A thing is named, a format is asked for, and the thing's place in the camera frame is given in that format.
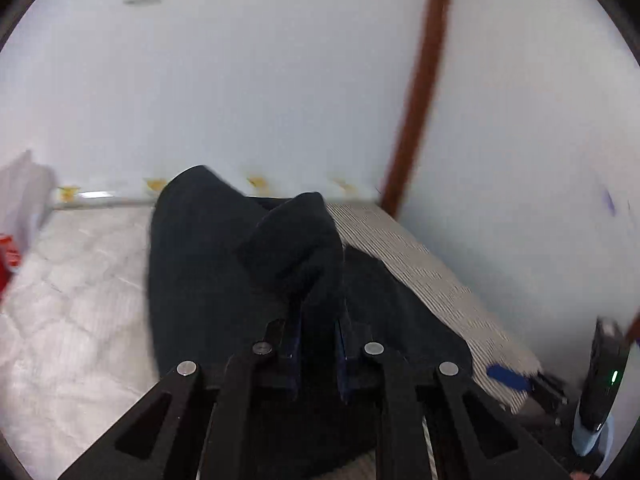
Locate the red box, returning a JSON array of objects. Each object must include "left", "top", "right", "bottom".
[{"left": 0, "top": 232, "right": 23, "bottom": 297}]

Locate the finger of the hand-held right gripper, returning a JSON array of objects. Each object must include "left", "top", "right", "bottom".
[{"left": 486, "top": 364, "right": 570, "bottom": 413}]

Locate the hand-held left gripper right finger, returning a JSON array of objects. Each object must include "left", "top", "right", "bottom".
[{"left": 334, "top": 305, "right": 571, "bottom": 480}]

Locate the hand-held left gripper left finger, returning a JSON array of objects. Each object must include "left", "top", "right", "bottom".
[{"left": 57, "top": 304, "right": 305, "bottom": 480}]

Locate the brown wooden door frame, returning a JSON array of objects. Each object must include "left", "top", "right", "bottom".
[{"left": 379, "top": 0, "right": 455, "bottom": 217}]

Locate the black sweatshirt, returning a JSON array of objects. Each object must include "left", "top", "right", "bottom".
[{"left": 146, "top": 164, "right": 476, "bottom": 480}]

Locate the white quilted mattress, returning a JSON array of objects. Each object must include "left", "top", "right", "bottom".
[{"left": 0, "top": 199, "right": 546, "bottom": 480}]

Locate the white plastic bag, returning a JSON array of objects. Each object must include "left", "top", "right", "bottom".
[{"left": 0, "top": 150, "right": 57, "bottom": 258}]

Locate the plastic-wrapped printed roll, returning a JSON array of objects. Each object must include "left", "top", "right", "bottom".
[{"left": 50, "top": 175, "right": 383, "bottom": 211}]

